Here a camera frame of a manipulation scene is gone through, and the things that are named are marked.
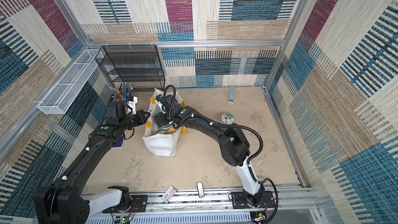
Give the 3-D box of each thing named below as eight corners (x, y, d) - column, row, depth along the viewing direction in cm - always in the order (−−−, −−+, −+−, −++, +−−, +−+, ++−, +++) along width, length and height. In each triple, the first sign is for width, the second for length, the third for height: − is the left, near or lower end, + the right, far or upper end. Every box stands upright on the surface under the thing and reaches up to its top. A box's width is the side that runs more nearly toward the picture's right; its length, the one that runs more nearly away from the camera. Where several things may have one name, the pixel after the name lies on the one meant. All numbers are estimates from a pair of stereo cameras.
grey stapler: (228, 103, 114) (229, 98, 110) (229, 89, 123) (230, 84, 119) (233, 104, 113) (234, 99, 109) (234, 89, 122) (235, 84, 118)
